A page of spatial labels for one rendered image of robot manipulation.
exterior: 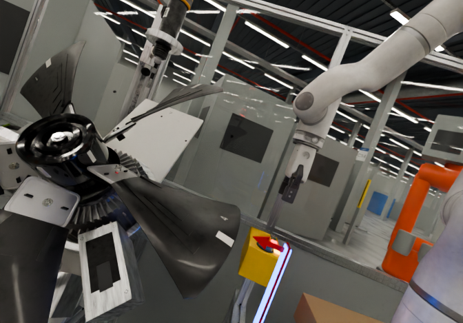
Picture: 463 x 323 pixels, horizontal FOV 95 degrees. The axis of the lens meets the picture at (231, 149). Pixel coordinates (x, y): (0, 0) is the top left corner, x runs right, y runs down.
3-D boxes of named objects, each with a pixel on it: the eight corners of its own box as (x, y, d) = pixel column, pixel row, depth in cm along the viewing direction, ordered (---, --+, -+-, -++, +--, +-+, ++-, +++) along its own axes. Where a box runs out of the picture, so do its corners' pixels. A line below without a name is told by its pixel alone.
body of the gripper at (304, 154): (325, 147, 55) (309, 186, 56) (315, 147, 66) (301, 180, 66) (297, 136, 56) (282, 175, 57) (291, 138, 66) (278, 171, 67)
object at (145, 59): (138, 65, 98) (145, 48, 98) (153, 73, 102) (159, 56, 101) (139, 62, 89) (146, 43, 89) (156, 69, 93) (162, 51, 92)
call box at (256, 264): (240, 252, 75) (251, 224, 75) (266, 264, 74) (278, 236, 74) (235, 279, 60) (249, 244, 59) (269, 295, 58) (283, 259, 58)
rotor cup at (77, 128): (68, 143, 51) (36, 100, 40) (130, 151, 52) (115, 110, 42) (29, 200, 42) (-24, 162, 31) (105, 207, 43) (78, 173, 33)
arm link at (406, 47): (436, 16, 39) (300, 123, 51) (427, 61, 51) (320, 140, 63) (397, -4, 44) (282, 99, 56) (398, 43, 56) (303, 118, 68)
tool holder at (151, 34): (142, 43, 43) (159, -4, 43) (175, 60, 47) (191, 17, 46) (145, 29, 36) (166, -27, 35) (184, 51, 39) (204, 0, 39)
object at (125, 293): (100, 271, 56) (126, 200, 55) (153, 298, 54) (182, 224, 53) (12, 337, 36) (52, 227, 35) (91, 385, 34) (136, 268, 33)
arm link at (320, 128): (318, 134, 54) (328, 142, 61) (338, 86, 54) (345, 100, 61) (289, 127, 60) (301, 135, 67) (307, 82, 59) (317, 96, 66)
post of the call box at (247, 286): (236, 297, 69) (250, 262, 68) (244, 301, 69) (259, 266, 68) (235, 304, 66) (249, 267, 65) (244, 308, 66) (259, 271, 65)
